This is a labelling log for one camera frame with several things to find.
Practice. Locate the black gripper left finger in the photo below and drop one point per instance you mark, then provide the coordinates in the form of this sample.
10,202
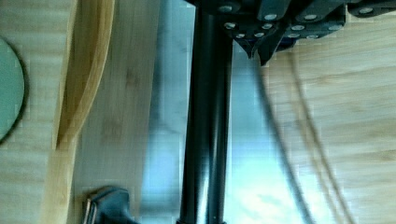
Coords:
256,25

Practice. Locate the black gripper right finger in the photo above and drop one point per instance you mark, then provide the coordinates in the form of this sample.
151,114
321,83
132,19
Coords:
313,19

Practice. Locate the bamboo drawer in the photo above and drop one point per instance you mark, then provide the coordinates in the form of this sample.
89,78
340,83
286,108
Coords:
83,125

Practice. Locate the large bamboo cutting board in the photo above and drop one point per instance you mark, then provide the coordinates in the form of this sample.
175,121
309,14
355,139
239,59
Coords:
333,101

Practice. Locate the light green bowl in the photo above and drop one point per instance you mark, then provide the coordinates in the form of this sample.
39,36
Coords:
11,88

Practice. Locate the black drawer handle bar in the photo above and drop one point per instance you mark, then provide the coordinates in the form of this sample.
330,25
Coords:
204,172

